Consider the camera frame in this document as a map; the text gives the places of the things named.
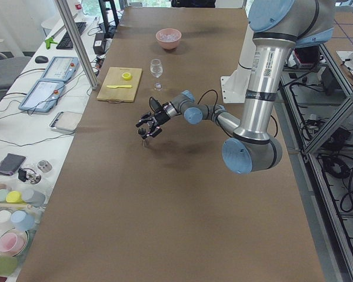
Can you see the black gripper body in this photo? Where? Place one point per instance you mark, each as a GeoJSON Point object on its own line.
{"type": "Point", "coordinates": [161, 117]}

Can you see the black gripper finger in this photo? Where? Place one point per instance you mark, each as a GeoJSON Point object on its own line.
{"type": "Point", "coordinates": [153, 130]}
{"type": "Point", "coordinates": [145, 118]}

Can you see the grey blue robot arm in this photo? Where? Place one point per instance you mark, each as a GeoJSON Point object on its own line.
{"type": "Point", "coordinates": [278, 27]}

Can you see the clear wine glass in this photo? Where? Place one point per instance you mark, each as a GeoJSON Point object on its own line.
{"type": "Point", "coordinates": [156, 69]}

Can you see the clear ice cubes pile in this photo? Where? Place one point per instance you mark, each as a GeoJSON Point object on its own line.
{"type": "Point", "coordinates": [168, 37]}

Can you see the yellow plastic knife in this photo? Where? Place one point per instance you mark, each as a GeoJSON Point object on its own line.
{"type": "Point", "coordinates": [119, 86]}

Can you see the bamboo cutting board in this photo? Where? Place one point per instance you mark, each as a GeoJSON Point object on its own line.
{"type": "Point", "coordinates": [114, 77]}

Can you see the yellow lemon slice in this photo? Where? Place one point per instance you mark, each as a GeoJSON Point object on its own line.
{"type": "Point", "coordinates": [126, 76]}

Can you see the white tray box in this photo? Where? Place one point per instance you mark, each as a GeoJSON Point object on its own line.
{"type": "Point", "coordinates": [65, 122]}

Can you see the black power adapter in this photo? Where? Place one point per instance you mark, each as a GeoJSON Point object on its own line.
{"type": "Point", "coordinates": [99, 45]}

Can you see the upper teach pendant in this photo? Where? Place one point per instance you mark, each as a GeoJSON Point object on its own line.
{"type": "Point", "coordinates": [61, 68]}

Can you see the teach pendant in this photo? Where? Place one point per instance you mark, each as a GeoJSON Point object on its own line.
{"type": "Point", "coordinates": [42, 97]}
{"type": "Point", "coordinates": [61, 68]}

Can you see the lower teach pendant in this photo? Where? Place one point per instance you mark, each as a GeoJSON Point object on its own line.
{"type": "Point", "coordinates": [42, 97]}

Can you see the small steel cup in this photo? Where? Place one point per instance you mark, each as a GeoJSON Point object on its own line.
{"type": "Point", "coordinates": [44, 166]}

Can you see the black computer mouse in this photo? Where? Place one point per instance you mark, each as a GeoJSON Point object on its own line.
{"type": "Point", "coordinates": [41, 59]}

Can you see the grey folded cloth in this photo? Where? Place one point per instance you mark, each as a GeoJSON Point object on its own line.
{"type": "Point", "coordinates": [10, 164]}

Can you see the yellow plastic cup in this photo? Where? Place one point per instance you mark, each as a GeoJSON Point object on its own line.
{"type": "Point", "coordinates": [14, 197]}

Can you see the blue plastic cup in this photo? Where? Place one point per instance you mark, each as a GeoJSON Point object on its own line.
{"type": "Point", "coordinates": [22, 220]}

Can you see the green plastic plate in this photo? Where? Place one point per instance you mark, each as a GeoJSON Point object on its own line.
{"type": "Point", "coordinates": [7, 265]}

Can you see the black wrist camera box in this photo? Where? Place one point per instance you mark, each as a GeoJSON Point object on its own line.
{"type": "Point", "coordinates": [154, 104]}

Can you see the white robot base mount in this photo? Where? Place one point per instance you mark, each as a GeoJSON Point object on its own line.
{"type": "Point", "coordinates": [234, 87]}

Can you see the aluminium frame post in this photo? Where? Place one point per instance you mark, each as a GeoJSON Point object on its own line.
{"type": "Point", "coordinates": [72, 30]}

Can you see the green handled tool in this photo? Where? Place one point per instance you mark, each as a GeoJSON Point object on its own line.
{"type": "Point", "coordinates": [50, 40]}

